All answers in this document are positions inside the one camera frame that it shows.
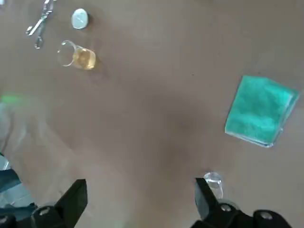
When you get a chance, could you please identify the folded green cloth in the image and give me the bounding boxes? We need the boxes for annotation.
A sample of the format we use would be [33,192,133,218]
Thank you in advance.
[224,75,300,148]

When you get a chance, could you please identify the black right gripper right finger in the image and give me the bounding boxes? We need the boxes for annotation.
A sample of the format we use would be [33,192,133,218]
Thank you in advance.
[190,177,293,228]

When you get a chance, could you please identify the glass beaker with amber liquid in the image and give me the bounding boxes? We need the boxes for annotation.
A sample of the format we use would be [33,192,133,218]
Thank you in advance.
[57,40,96,71]

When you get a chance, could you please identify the small white porcelain dish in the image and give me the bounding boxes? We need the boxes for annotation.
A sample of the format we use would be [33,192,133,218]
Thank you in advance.
[71,9,90,30]

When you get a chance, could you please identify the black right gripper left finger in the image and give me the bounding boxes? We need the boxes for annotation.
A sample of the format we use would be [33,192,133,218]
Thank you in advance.
[0,179,88,228]

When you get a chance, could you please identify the metal crucible tongs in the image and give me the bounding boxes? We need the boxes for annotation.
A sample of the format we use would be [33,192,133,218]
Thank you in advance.
[25,0,57,50]

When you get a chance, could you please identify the small glass beaker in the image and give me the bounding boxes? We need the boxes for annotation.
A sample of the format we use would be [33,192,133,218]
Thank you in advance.
[203,171,224,199]

